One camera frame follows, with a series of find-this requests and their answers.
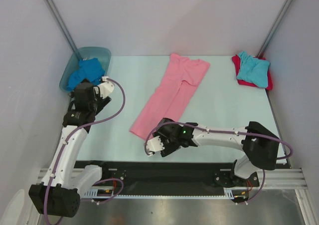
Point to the aluminium corner post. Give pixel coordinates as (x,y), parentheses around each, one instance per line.
(275,26)
(61,24)

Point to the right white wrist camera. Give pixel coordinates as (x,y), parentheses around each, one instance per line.
(154,145)

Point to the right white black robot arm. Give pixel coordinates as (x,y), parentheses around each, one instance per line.
(259,145)

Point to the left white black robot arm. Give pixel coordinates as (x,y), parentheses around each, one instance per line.
(58,194)

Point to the slotted cable duct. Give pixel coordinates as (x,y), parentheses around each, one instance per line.
(96,193)
(237,193)

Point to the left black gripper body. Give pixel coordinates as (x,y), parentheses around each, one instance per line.
(98,103)

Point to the blue crumpled t shirt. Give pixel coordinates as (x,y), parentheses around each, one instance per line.
(90,70)

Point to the front aluminium rail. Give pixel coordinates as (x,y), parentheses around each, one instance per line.
(285,179)

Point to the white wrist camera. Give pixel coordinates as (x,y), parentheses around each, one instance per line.
(105,88)
(154,145)

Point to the right aluminium corner post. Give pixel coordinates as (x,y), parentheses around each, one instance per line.
(275,26)

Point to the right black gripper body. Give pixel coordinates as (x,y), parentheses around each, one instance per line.
(166,146)

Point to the left aluminium corner post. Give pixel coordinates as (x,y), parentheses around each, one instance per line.
(61,24)

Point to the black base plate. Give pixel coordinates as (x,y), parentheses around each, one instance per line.
(171,179)

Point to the right slotted cable duct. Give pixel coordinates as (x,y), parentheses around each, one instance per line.
(237,193)

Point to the teal plastic bin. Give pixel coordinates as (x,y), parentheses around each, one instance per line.
(84,53)

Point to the pink t shirt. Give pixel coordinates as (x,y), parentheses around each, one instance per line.
(170,99)

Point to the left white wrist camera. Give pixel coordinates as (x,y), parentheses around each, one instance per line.
(105,88)

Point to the left slotted cable duct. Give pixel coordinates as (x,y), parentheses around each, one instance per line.
(96,193)

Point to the teal folded t shirt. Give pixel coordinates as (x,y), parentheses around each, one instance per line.
(253,70)

